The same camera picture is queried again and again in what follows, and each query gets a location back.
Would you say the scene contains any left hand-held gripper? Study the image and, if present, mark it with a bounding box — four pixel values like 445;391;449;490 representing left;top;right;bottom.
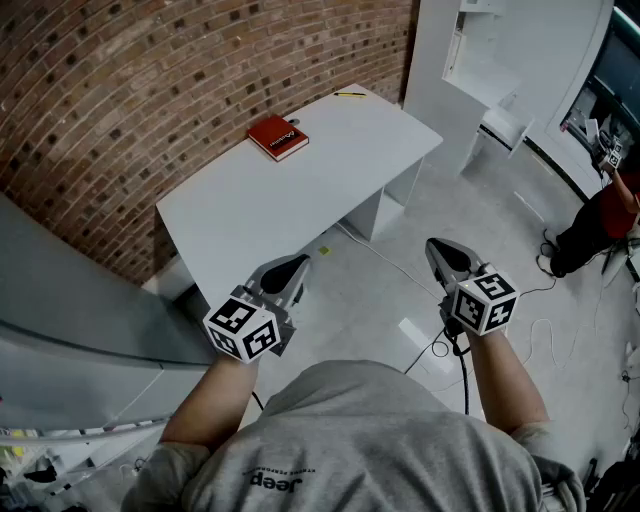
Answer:
202;253;312;368

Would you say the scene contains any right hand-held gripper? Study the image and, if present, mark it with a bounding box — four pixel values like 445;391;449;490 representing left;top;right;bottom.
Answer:
424;237;521;337

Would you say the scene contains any person's left forearm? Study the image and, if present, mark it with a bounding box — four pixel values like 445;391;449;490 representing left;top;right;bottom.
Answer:
158;349;262;455

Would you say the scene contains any person's right forearm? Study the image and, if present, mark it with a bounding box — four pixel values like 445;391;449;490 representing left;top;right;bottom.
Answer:
467;327;552;442

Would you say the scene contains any red book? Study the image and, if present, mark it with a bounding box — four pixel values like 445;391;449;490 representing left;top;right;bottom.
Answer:
245;114;311;164

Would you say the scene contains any person's grey t-shirt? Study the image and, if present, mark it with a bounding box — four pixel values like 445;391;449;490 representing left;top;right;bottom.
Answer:
119;359;587;512

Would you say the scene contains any white tall cabinet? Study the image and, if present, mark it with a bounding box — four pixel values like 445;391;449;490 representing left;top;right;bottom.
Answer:
402;0;539;179

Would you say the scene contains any grey cabinet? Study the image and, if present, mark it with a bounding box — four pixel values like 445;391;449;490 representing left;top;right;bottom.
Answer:
0;193;217;436

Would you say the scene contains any dark glass window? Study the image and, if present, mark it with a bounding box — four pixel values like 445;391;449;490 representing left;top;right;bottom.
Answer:
558;7;640;201

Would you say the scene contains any white floor cable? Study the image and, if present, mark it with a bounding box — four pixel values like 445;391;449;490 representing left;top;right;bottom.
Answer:
333;221;444;302

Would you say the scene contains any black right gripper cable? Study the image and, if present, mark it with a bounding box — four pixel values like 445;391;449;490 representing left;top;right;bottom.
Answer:
403;319;475;417

